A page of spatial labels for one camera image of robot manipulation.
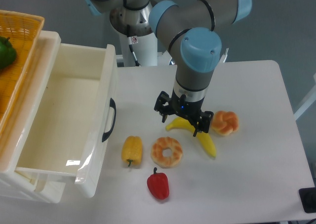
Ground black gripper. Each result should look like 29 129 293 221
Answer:
154 88 214 137

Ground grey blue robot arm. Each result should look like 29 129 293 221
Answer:
85 0 252 133

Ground yellow banana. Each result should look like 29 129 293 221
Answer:
165 117 217 158

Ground twisted knot bread roll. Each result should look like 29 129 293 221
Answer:
211 110 239 136

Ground yellow bell pepper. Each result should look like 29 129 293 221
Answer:
121 136 143 167

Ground red bell pepper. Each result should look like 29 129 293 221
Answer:
147 167 169 200

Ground white open drawer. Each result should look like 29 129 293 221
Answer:
17 44 118 198

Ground black device at table corner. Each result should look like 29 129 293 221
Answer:
299 187 316 214

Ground white drawer cabinet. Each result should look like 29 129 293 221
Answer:
0 31 65 203

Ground orange woven basket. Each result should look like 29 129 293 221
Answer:
0 10 44 133

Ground green bell pepper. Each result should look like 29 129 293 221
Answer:
0 36 17 69

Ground glazed ring donut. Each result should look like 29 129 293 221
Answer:
151 136 183 168

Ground black drawer handle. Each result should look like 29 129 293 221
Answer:
102 98 117 142

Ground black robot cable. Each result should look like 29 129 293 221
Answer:
126 25 141 67

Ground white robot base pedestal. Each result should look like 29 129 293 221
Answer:
110 2 158 67

